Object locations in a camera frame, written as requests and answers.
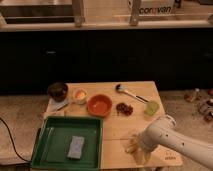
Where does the brown dried fruit pile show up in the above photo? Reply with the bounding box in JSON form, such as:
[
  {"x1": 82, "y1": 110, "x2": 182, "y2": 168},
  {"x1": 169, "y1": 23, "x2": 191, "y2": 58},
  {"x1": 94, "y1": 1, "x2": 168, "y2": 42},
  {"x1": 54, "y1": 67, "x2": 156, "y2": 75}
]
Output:
[{"x1": 116, "y1": 103, "x2": 133, "y2": 116}]

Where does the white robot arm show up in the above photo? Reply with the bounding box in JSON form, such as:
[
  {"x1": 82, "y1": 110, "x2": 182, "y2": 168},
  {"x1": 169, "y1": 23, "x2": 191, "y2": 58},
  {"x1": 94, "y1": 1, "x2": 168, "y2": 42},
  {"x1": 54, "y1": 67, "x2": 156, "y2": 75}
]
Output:
[{"x1": 137, "y1": 115, "x2": 213, "y2": 170}]

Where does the red bowl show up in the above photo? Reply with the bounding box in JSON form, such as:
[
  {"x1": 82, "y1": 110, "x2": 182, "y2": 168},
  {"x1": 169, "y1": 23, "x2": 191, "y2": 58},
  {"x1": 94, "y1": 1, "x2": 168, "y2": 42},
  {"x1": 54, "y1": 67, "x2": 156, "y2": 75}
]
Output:
[{"x1": 87, "y1": 94, "x2": 112, "y2": 117}]

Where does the blue sponge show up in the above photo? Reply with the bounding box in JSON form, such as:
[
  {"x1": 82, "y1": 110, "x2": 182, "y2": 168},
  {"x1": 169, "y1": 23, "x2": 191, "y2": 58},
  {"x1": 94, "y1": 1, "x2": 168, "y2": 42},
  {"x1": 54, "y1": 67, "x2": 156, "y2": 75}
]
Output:
[{"x1": 68, "y1": 136, "x2": 85, "y2": 159}]

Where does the dark brown bowl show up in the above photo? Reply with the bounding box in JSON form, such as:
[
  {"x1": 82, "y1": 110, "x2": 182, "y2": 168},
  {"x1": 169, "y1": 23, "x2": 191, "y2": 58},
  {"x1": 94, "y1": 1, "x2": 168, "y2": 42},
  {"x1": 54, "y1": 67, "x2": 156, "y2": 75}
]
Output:
[{"x1": 47, "y1": 82, "x2": 68, "y2": 102}]

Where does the white caravan box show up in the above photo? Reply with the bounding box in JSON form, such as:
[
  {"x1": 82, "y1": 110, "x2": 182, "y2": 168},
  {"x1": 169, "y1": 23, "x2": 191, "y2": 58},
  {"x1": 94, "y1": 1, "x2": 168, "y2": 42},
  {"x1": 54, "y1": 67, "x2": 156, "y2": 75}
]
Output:
[{"x1": 127, "y1": 0, "x2": 177, "y2": 16}]

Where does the black handled brush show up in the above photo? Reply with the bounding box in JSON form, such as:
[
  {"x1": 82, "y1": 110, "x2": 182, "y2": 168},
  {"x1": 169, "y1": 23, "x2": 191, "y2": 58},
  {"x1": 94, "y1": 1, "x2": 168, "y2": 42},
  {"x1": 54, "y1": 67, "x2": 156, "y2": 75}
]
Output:
[{"x1": 115, "y1": 84, "x2": 148, "y2": 103}]

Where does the yellow banana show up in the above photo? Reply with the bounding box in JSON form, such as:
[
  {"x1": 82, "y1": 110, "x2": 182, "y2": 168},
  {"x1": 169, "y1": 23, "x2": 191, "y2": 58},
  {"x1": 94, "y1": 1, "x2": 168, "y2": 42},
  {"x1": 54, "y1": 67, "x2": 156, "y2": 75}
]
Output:
[{"x1": 125, "y1": 134, "x2": 139, "y2": 154}]

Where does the green plastic tray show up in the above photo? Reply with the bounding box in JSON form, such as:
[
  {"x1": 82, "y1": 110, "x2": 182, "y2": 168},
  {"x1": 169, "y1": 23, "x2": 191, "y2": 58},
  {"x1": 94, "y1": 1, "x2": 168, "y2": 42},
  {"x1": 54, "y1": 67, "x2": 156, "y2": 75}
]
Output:
[{"x1": 31, "y1": 116, "x2": 103, "y2": 171}]

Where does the small glass with orange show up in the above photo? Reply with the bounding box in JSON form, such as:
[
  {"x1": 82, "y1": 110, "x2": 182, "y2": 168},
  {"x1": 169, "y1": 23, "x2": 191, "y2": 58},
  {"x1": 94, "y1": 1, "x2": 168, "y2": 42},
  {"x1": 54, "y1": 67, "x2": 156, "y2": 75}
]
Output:
[{"x1": 72, "y1": 89, "x2": 87, "y2": 104}]

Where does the green cup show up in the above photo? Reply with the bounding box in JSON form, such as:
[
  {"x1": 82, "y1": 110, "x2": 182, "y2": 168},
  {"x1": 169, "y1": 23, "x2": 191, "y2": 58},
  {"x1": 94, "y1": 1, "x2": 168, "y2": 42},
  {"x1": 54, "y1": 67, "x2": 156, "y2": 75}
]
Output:
[{"x1": 144, "y1": 101, "x2": 159, "y2": 116}]

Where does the black cable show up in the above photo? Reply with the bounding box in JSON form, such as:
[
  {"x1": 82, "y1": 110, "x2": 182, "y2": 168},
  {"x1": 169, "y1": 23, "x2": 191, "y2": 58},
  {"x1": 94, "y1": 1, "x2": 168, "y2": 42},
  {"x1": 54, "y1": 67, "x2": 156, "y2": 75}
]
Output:
[{"x1": 0, "y1": 117, "x2": 32, "y2": 164}]

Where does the knife on cloth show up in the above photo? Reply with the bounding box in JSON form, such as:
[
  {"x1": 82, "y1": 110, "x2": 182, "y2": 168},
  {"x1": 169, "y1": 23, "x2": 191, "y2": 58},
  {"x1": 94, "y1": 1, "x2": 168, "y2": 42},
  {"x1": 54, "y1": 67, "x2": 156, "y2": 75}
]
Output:
[{"x1": 43, "y1": 98, "x2": 70, "y2": 119}]

